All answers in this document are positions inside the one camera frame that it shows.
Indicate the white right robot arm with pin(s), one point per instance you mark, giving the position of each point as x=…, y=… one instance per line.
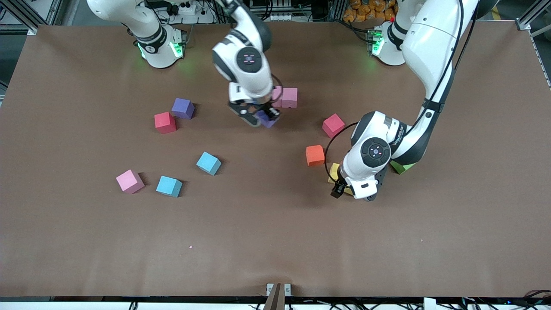
x=254, y=82

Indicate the purple foam cube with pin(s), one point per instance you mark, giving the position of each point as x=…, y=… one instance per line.
x=184, y=108
x=267, y=123

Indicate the orange foam cube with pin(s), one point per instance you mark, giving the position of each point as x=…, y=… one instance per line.
x=315, y=155

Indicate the bracket with brown post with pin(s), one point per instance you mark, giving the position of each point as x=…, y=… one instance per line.
x=275, y=301

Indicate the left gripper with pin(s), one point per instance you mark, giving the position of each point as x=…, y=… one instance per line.
x=338, y=188

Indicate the magenta red foam cube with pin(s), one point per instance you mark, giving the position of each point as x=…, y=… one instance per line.
x=333, y=125

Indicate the orange fruit net bag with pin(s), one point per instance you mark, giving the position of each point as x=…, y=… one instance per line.
x=366, y=12

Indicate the narrow white power strip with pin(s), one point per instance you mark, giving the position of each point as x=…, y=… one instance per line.
x=280, y=17

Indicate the brown table cover sheet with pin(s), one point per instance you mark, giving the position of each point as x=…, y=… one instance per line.
x=275, y=224

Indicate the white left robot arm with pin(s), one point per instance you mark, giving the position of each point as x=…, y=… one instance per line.
x=430, y=43

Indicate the green foam cube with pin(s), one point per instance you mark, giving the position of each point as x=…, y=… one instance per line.
x=400, y=168

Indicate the white label tag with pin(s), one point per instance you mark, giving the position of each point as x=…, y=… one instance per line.
x=429, y=304

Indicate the pink foam cube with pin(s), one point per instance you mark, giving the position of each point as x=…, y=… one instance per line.
x=129, y=181
x=289, y=97
x=278, y=97

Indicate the blue foam cube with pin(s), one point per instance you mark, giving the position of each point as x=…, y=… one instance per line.
x=208, y=163
x=168, y=186

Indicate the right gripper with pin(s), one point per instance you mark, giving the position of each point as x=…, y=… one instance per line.
x=270, y=111

